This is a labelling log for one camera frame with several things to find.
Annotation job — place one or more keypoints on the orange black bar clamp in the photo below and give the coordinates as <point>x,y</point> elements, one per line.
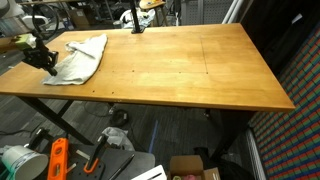
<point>96,151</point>

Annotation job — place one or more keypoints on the white paper sheet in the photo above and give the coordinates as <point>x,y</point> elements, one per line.
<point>150,173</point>

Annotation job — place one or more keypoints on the dark grey side table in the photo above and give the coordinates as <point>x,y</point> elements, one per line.
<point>133,161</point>

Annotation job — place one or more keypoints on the black camera stand pole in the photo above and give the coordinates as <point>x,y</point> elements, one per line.
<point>134,16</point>

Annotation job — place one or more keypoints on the white woven towel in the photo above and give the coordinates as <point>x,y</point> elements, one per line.
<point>83,60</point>

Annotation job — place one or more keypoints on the white ribbed strip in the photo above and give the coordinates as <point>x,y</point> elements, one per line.
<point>255,156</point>

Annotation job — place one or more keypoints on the white pipes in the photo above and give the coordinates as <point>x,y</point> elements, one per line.
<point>233,10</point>

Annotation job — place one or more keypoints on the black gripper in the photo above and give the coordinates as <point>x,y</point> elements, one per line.
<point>38,56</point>

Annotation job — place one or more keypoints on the open cardboard box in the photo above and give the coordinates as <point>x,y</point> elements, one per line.
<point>185,163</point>

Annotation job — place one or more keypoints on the black pen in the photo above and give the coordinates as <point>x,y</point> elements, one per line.
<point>121,166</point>

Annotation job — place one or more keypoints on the white crumpled cloth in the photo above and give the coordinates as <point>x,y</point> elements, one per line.
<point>116,136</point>

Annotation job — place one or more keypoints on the multicoloured patterned partition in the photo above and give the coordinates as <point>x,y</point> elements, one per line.
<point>293,133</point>

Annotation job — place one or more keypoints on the brown cardboard box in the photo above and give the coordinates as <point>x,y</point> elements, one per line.
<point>78,18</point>

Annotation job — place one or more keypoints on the round wooden stool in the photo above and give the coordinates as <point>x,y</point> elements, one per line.
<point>151,4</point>

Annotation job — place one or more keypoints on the blue stick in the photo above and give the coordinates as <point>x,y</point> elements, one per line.
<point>153,136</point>

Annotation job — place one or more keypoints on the white paper cup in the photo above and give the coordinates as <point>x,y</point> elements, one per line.
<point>23,163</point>

